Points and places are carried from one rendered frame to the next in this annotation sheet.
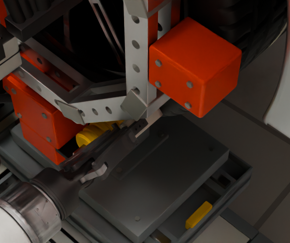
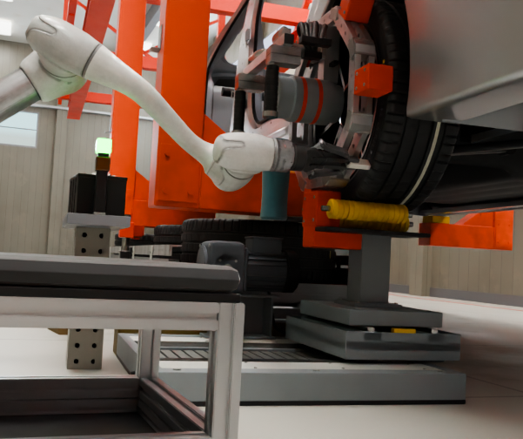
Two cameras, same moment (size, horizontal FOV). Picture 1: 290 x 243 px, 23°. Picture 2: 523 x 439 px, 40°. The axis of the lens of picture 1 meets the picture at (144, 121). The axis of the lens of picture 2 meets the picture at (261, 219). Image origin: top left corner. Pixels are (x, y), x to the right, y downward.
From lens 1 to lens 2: 185 cm
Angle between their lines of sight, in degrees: 62
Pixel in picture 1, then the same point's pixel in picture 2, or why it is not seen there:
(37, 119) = (311, 209)
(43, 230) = (283, 146)
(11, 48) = (298, 51)
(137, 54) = (351, 82)
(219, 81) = (378, 71)
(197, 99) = (366, 75)
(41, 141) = (310, 231)
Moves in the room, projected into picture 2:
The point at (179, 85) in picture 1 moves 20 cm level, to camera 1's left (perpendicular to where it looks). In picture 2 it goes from (362, 77) to (295, 83)
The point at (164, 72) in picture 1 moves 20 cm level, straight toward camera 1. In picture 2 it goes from (358, 77) to (324, 57)
